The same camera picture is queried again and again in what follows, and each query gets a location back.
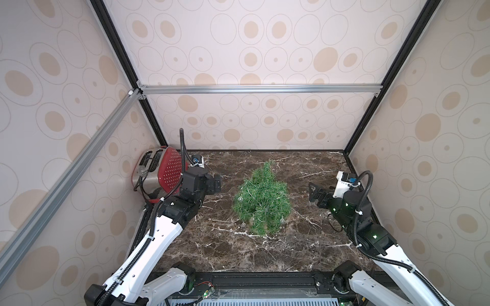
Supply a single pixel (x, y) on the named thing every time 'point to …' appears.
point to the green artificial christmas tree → (264, 201)
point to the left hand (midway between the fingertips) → (212, 173)
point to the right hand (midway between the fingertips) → (326, 185)
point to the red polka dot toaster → (157, 173)
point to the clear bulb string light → (240, 199)
